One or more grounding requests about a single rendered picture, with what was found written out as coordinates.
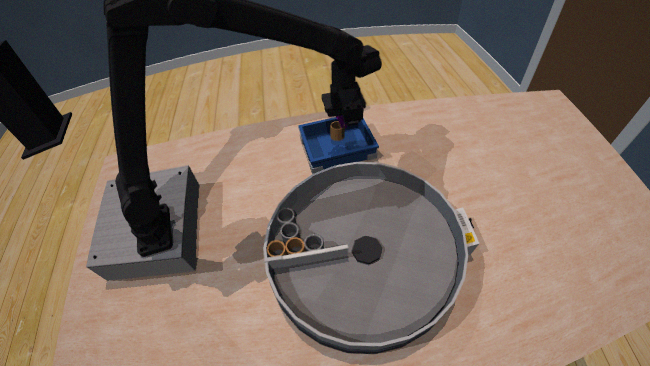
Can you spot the bronze bushing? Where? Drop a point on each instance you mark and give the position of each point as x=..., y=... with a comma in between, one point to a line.
x=294, y=242
x=276, y=245
x=336, y=132

